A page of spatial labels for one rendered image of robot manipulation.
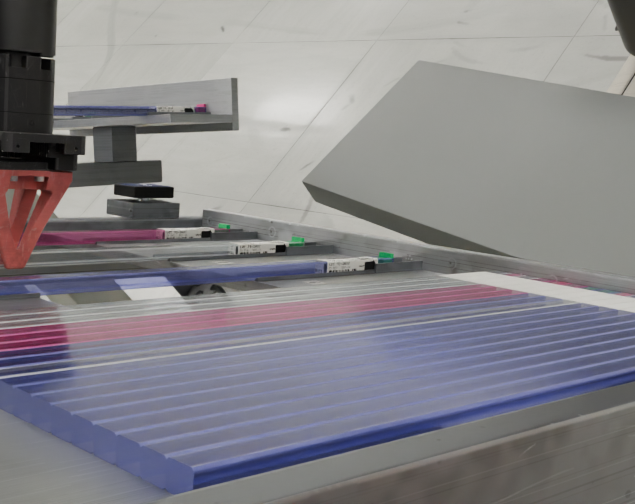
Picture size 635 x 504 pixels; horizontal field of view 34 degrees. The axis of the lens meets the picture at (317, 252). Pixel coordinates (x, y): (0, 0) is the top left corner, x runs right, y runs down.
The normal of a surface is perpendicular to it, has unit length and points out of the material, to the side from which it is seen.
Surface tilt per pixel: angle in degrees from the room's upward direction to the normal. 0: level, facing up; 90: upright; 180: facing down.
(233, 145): 0
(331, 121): 0
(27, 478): 46
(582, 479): 90
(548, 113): 0
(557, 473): 90
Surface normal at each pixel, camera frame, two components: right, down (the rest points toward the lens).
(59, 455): 0.07, -0.99
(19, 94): 0.45, 0.13
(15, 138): 0.70, 0.13
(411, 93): -0.47, -0.66
